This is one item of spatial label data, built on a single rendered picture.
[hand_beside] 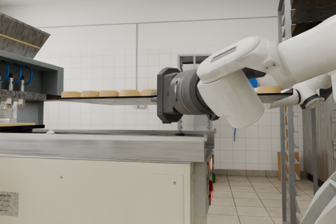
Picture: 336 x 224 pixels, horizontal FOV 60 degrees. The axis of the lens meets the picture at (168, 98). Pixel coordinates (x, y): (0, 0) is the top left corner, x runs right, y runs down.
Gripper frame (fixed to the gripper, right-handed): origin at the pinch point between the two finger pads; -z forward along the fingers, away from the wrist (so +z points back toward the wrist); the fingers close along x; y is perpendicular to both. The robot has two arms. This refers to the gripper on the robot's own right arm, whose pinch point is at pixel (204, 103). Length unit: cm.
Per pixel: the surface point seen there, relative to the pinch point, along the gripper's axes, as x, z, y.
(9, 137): -11, -62, -10
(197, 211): -28.4, -21.8, 24.4
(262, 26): 139, 306, -232
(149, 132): -10.3, -18.6, -7.8
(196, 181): -20.9, -21.9, 24.3
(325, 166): -67, 289, -124
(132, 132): -10.4, -23.0, -12.1
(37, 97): 3, -50, -51
